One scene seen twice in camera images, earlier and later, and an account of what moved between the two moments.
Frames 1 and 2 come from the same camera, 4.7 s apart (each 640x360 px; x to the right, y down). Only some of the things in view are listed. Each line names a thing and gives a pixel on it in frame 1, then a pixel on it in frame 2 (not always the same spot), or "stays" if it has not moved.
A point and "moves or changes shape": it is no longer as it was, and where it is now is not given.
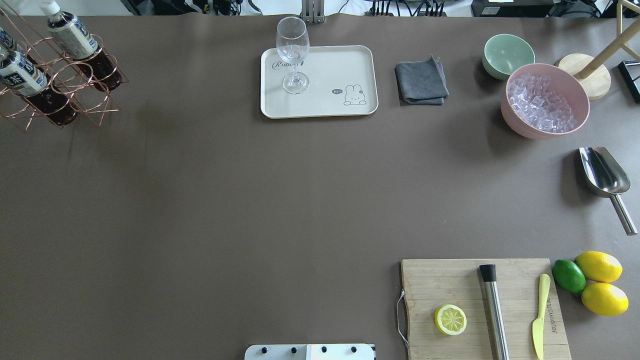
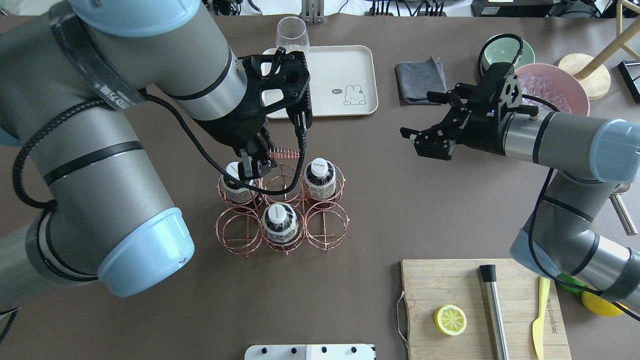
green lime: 568,275 stays
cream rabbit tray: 343,81 stays
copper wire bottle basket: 56,79 moves or changes shape
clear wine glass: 292,44 stays
